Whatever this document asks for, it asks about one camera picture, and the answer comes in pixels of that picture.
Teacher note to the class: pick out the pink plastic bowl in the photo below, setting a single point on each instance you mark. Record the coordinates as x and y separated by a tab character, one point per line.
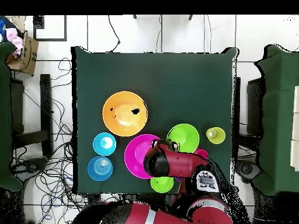
134	154

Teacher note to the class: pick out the large green plastic bowl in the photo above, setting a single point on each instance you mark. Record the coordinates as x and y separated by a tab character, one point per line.
186	135

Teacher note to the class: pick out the orange plastic bowl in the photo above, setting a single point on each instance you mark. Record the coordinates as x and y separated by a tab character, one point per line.
112	121

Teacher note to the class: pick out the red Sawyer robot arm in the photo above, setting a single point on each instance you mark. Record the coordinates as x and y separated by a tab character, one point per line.
184	163

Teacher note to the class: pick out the small green plastic bowl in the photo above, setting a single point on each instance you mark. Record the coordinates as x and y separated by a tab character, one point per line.
161	185

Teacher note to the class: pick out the red plastic cup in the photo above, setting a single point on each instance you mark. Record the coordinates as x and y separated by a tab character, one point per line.
202	153

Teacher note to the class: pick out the light blue plastic bowl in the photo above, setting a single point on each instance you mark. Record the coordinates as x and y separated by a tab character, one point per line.
104	149

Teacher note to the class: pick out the yellow plastic cup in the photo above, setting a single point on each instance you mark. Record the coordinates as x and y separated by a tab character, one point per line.
218	138

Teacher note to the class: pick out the dark green tablecloth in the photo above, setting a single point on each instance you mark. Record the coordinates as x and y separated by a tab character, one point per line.
151	77

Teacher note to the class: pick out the black power strip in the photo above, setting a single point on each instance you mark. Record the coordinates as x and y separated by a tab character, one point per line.
94	198

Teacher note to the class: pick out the black floor stand base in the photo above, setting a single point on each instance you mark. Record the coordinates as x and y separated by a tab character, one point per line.
247	169
30	164

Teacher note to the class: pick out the green covered side table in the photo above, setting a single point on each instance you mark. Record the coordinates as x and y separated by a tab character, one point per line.
4	116
280	116

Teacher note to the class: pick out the white panel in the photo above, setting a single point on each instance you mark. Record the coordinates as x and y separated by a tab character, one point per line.
296	128

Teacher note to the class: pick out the cardboard box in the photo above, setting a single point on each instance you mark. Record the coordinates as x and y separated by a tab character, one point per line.
28	58

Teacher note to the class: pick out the pink cloth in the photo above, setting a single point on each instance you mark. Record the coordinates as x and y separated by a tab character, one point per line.
14	38

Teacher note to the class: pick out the blue fabric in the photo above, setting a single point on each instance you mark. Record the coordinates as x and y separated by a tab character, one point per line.
2	25

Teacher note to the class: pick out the black side frame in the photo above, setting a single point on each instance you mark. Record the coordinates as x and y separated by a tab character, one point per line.
254	105

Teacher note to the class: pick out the black leg frame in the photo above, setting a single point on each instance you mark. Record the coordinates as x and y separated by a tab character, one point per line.
45	105

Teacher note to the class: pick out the black square frame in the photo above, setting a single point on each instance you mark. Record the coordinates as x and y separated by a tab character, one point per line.
50	40

